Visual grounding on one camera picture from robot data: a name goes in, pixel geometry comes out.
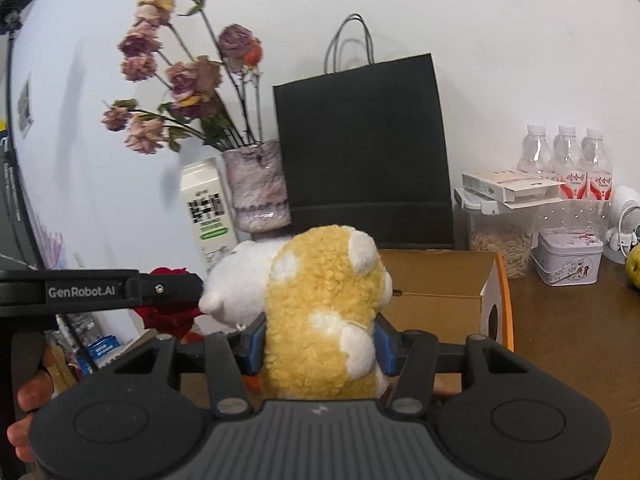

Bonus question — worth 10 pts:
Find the green fruit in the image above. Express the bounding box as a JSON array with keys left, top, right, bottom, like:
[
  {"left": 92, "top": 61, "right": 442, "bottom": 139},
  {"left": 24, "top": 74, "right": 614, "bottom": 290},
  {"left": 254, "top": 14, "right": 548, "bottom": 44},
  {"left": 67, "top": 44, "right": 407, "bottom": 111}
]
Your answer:
[{"left": 625, "top": 244, "right": 640, "bottom": 290}]

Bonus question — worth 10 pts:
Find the yellow and white plush toy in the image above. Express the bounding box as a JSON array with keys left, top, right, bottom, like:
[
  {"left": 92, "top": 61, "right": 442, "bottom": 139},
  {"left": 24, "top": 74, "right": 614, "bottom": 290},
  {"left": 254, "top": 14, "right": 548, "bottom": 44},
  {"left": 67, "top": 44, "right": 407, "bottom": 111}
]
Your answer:
[{"left": 198, "top": 225, "right": 393, "bottom": 401}]

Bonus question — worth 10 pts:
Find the red artificial rose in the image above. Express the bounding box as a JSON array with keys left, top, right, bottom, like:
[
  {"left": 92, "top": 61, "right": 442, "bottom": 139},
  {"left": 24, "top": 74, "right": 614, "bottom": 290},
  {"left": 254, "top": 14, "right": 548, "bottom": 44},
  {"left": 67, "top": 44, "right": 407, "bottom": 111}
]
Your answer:
[{"left": 134, "top": 267, "right": 203, "bottom": 342}]

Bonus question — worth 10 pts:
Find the person's left hand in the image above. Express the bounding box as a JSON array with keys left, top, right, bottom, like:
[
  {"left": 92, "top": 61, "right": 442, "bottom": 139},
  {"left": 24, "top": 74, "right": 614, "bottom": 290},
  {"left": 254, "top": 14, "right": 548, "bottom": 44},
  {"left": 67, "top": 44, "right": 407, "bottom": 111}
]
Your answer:
[{"left": 7, "top": 346, "right": 55, "bottom": 464}]

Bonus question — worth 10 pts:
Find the dried rose bouquet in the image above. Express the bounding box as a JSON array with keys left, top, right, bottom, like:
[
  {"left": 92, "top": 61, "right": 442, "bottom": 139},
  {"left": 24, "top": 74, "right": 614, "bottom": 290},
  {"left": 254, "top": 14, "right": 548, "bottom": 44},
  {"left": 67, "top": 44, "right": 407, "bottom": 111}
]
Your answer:
[{"left": 101, "top": 0, "right": 264, "bottom": 153}]

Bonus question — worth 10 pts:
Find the blue packet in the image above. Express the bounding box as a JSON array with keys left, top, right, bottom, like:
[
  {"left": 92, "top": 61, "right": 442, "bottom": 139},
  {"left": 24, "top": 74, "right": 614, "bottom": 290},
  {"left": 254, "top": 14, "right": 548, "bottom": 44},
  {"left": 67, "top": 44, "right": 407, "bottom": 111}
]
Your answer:
[{"left": 85, "top": 335, "right": 123, "bottom": 366}]

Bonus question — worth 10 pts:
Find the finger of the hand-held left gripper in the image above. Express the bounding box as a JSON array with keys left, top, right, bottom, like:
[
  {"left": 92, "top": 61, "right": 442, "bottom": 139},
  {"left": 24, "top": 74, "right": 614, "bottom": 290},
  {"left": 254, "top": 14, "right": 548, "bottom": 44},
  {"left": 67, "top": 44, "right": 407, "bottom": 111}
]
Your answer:
[{"left": 125, "top": 270, "right": 205, "bottom": 309}]

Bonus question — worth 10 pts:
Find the black paper bag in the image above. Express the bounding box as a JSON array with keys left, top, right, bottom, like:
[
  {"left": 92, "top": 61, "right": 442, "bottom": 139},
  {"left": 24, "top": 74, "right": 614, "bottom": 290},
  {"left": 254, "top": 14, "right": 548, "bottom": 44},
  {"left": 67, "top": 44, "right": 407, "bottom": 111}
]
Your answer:
[{"left": 272, "top": 13, "right": 456, "bottom": 251}]

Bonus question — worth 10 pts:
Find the pink coral wall sticker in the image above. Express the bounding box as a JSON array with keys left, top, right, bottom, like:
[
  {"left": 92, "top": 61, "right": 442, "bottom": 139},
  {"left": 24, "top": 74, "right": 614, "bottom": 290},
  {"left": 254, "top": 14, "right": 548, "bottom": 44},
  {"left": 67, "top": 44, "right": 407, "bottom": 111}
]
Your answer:
[{"left": 42, "top": 230, "right": 68, "bottom": 268}]

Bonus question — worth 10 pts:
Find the clear plastic packaging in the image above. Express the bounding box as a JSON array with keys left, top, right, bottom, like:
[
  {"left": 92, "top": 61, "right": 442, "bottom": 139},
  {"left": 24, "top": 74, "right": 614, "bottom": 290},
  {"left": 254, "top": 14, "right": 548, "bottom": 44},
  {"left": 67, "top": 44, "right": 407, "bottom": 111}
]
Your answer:
[{"left": 535, "top": 199, "right": 612, "bottom": 248}]

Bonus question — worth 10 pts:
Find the clear plastic seed container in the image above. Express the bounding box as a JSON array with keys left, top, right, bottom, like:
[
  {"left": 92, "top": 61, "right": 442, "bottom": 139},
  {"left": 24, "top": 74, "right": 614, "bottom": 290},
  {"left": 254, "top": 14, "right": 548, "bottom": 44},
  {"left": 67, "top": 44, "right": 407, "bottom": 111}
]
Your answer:
[{"left": 454, "top": 187, "right": 568, "bottom": 281}]

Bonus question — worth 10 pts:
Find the grey wall sticker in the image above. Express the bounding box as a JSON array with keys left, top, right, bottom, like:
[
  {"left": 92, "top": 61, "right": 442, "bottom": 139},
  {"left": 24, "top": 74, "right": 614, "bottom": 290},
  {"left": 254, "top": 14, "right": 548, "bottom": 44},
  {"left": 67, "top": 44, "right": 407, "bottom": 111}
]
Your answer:
[{"left": 16, "top": 75, "right": 35, "bottom": 138}]

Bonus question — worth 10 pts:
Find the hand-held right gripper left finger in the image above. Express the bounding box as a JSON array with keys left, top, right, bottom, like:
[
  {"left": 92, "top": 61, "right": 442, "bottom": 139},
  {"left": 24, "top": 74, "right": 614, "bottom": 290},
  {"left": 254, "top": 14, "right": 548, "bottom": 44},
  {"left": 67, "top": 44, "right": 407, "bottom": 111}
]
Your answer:
[{"left": 112, "top": 312, "right": 267, "bottom": 418}]

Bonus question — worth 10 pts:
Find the white printed tin box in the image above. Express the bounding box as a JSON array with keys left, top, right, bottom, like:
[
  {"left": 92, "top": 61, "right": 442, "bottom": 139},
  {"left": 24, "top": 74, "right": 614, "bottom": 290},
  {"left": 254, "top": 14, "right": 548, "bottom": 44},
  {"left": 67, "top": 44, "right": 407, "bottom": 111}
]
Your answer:
[{"left": 531, "top": 227, "right": 605, "bottom": 287}]

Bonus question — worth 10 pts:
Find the small white desk fan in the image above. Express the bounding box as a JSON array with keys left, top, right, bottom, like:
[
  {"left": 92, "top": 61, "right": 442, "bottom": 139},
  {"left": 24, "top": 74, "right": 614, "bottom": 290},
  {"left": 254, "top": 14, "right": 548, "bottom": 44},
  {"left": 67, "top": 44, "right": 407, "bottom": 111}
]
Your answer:
[{"left": 605, "top": 185, "right": 640, "bottom": 265}]

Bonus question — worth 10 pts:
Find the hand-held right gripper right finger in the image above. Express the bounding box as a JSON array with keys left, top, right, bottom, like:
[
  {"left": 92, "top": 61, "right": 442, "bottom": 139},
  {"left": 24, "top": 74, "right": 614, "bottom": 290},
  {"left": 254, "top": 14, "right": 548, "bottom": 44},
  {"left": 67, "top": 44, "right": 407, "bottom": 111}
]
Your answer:
[{"left": 372, "top": 312, "right": 531, "bottom": 416}]

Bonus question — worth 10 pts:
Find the flat white cardboard box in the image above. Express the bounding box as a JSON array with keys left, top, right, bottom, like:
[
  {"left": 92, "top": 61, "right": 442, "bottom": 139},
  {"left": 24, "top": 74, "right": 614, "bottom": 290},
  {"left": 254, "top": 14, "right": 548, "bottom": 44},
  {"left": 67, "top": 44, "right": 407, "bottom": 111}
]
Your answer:
[{"left": 461, "top": 170, "right": 581, "bottom": 209}]

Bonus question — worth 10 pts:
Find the purple white ceramic vase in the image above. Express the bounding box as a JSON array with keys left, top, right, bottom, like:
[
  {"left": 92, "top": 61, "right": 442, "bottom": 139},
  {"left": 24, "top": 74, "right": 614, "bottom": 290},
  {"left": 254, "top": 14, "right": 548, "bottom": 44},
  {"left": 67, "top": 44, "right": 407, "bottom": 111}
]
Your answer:
[{"left": 221, "top": 140, "right": 292, "bottom": 233}]

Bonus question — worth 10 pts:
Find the brown cardboard box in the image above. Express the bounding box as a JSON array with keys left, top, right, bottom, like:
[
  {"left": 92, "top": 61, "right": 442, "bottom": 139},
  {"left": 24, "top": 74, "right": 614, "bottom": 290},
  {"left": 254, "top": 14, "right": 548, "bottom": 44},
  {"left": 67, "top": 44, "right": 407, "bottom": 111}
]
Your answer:
[{"left": 180, "top": 249, "right": 515, "bottom": 401}]

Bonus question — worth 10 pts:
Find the white milk carton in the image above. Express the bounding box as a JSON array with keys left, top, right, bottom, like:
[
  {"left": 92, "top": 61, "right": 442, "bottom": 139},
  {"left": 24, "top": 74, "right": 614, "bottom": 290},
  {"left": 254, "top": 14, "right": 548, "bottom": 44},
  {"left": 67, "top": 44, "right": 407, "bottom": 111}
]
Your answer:
[{"left": 180, "top": 157, "right": 240, "bottom": 276}]

